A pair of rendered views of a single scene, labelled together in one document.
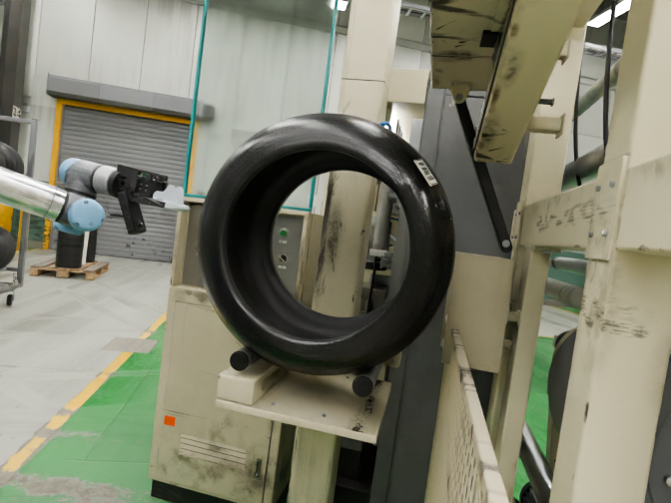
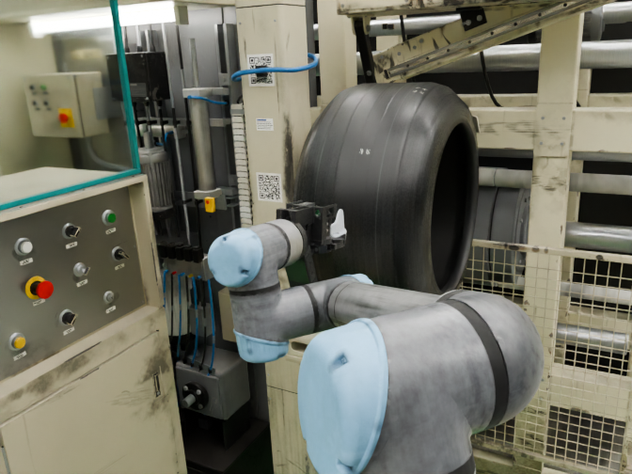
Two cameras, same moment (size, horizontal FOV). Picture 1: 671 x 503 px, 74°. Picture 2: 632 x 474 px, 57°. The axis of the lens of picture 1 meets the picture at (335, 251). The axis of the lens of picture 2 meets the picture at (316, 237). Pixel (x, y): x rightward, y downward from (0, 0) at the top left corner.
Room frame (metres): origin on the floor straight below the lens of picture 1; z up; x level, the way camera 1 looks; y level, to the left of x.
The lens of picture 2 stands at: (0.84, 1.40, 1.55)
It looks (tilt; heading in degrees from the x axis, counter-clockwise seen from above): 18 degrees down; 287
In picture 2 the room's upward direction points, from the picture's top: 3 degrees counter-clockwise
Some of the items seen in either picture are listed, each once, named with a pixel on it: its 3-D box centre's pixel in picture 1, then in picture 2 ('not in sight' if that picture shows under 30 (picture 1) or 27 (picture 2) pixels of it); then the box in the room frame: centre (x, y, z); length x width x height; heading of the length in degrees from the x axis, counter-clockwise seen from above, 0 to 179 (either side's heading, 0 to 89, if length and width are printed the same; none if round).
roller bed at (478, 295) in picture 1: (473, 306); not in sight; (1.25, -0.41, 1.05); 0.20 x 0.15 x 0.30; 168
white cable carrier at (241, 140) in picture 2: not in sight; (250, 193); (1.46, -0.01, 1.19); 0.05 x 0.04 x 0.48; 78
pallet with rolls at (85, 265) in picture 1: (75, 248); not in sight; (6.85, 4.00, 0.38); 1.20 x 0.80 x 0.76; 17
